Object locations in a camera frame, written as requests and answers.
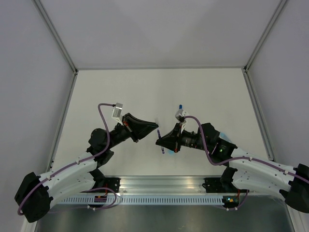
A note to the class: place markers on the purple gel pen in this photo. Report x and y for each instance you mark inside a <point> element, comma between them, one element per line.
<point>159,140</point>

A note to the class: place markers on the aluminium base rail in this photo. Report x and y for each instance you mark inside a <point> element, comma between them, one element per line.
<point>185,185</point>

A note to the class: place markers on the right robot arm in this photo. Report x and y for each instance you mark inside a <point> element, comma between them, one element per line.
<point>243,170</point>

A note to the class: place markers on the light blue highlighter pen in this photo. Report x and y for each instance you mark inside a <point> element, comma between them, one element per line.
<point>224,137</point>

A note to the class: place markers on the aluminium frame post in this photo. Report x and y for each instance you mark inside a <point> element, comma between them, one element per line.
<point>55,35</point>
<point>269,27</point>

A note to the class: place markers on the left aluminium frame post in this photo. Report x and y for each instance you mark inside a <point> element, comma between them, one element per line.
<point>55,35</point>

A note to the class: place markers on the right aluminium frame post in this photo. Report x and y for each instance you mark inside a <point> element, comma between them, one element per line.
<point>269,27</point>

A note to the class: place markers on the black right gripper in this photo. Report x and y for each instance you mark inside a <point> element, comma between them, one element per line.
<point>173,141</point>

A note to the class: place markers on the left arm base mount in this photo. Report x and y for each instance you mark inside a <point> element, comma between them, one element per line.
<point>106,181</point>

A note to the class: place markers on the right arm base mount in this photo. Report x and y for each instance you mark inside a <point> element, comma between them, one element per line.
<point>222,184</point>

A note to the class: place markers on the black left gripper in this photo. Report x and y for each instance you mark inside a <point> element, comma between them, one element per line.
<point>131,123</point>

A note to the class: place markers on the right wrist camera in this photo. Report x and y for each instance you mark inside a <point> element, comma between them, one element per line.
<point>180,116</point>

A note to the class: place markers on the slotted cable duct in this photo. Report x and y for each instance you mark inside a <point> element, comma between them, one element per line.
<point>144,200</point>

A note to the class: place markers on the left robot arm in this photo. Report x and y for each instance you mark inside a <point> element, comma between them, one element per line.
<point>38,193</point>

